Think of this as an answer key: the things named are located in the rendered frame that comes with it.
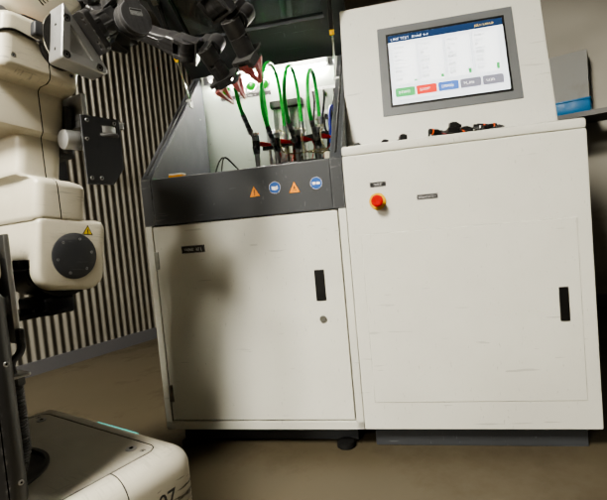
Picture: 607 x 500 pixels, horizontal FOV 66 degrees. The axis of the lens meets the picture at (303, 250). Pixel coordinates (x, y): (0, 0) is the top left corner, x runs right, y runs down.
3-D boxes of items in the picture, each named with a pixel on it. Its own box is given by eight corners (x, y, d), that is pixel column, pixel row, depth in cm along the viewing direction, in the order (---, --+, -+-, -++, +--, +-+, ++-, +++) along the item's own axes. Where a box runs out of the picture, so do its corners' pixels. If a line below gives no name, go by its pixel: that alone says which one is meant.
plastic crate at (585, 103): (593, 115, 295) (592, 100, 295) (592, 111, 279) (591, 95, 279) (543, 124, 312) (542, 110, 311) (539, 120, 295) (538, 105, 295)
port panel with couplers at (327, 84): (312, 153, 198) (306, 79, 196) (314, 154, 201) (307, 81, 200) (343, 149, 195) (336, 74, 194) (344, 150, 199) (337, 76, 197)
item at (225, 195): (155, 225, 160) (150, 180, 159) (162, 225, 164) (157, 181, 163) (333, 208, 147) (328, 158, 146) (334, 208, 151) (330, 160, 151)
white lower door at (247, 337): (171, 421, 163) (150, 227, 160) (174, 418, 165) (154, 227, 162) (355, 421, 150) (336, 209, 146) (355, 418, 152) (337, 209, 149)
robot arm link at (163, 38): (72, 25, 156) (66, -9, 147) (83, 19, 159) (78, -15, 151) (189, 70, 153) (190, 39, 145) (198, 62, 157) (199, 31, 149)
